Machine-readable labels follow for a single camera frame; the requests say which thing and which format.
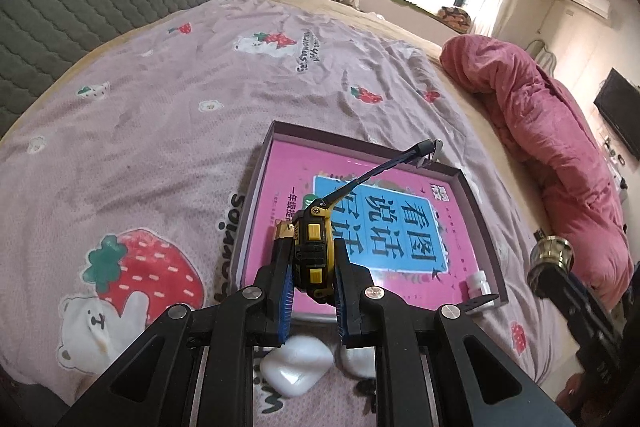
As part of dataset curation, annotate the patterned cushion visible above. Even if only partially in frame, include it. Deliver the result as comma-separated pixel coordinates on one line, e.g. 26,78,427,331
437,6,473,32

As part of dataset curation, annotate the strawberry bear printed blanket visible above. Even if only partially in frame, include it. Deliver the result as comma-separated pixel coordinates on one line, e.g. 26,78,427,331
0,0,556,427

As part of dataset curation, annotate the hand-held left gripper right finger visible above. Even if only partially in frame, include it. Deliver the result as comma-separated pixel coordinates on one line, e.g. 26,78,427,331
334,238,576,427

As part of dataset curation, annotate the white capsule case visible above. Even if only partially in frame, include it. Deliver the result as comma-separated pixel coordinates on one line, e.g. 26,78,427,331
260,336,335,400

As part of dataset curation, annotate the black wall television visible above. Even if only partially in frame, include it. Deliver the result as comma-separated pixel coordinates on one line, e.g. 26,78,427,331
594,68,640,158

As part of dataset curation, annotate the pink and blue book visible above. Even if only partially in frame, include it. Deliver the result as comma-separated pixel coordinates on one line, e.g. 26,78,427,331
242,141,501,320

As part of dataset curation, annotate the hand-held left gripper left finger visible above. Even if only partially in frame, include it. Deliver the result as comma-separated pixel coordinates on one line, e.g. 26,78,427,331
55,237,294,427

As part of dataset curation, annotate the brass door knob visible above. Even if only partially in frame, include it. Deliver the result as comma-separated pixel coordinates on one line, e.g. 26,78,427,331
530,234,581,288

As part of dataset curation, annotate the metal chair back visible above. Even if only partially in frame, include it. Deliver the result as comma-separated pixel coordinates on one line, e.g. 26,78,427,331
527,39,558,72

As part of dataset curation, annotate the small white pill bottle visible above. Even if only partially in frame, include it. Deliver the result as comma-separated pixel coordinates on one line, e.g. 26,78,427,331
467,271,501,308

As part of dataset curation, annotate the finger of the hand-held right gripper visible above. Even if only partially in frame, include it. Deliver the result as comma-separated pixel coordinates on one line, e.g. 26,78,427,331
555,269,613,333
529,271,561,303

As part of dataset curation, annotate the grey cardboard box tray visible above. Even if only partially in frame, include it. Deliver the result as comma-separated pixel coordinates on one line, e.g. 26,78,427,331
235,121,510,325

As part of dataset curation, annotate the pink quilt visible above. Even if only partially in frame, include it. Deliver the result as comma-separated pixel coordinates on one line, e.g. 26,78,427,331
440,34,636,308

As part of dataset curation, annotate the yellow black tape measure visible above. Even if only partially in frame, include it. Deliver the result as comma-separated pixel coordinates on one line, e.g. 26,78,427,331
292,138,446,308

